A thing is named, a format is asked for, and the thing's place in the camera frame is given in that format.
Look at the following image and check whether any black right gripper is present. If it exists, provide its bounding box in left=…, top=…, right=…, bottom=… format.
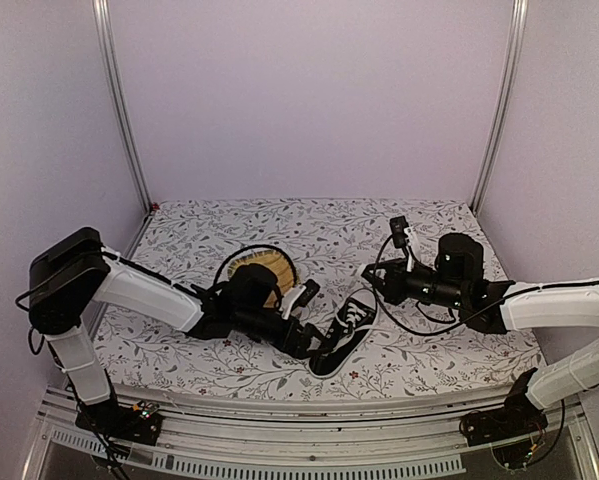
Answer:
left=359, top=257, right=466, bottom=311

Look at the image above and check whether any right black camera cable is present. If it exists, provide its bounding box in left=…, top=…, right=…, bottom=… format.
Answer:
left=367, top=234, right=510, bottom=336

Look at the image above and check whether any black camera cable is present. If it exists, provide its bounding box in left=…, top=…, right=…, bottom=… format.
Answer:
left=367, top=234, right=510, bottom=336
left=212, top=243, right=300, bottom=301

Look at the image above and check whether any front aluminium rail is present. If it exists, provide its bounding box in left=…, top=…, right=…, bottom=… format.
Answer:
left=21, top=387, right=599, bottom=480

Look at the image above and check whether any right aluminium frame post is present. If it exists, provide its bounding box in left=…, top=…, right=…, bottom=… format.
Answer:
left=470, top=0, right=529, bottom=217

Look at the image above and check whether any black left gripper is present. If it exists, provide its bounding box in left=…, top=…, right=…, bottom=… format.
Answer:
left=235, top=307, right=335, bottom=361

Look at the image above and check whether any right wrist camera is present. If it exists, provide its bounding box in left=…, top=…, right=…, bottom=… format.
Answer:
left=389, top=216, right=421, bottom=260

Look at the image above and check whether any black white canvas sneaker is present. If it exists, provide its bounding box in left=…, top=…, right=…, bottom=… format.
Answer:
left=308, top=288, right=378, bottom=379

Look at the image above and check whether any woven bamboo tray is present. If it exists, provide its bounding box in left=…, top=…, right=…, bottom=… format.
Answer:
left=223, top=249, right=298, bottom=308

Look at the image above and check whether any floral patterned table mat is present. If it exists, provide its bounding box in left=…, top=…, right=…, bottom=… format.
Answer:
left=94, top=199, right=543, bottom=402

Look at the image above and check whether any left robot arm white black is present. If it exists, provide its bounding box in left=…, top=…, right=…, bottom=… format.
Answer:
left=15, top=227, right=329, bottom=434

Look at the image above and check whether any aluminium frame post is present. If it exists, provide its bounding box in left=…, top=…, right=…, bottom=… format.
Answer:
left=92, top=0, right=152, bottom=214
left=470, top=0, right=529, bottom=217

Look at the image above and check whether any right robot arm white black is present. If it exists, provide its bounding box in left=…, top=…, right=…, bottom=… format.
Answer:
left=361, top=233, right=599, bottom=436

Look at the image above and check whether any left black camera cable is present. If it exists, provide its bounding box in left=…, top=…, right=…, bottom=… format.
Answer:
left=212, top=243, right=300, bottom=301

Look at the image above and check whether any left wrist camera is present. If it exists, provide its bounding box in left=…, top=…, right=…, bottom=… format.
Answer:
left=280, top=279, right=320, bottom=320

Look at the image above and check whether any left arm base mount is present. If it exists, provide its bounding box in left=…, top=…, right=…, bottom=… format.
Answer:
left=75, top=401, right=163, bottom=446

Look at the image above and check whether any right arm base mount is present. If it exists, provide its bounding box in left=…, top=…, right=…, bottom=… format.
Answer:
left=459, top=400, right=548, bottom=446

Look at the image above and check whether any left aluminium frame post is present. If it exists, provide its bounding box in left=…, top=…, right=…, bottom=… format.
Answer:
left=92, top=0, right=152, bottom=214

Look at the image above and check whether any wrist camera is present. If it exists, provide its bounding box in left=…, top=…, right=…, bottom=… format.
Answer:
left=389, top=216, right=421, bottom=260
left=280, top=279, right=320, bottom=320

